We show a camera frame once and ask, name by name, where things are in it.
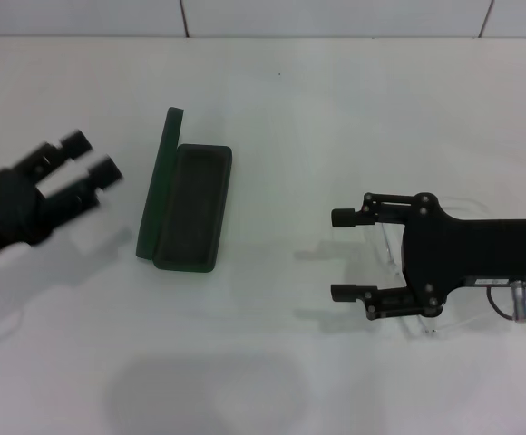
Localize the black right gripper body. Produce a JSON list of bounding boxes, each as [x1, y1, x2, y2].
[[401, 193, 526, 318]]

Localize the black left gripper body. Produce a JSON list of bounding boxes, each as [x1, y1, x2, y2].
[[0, 167, 58, 269]]

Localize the clear white glasses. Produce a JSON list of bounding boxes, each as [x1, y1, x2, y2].
[[371, 195, 495, 339]]

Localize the green glasses case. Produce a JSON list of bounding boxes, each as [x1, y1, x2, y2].
[[134, 106, 233, 275]]

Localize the right arm cable with plug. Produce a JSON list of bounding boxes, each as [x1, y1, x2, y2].
[[486, 279, 526, 324]]

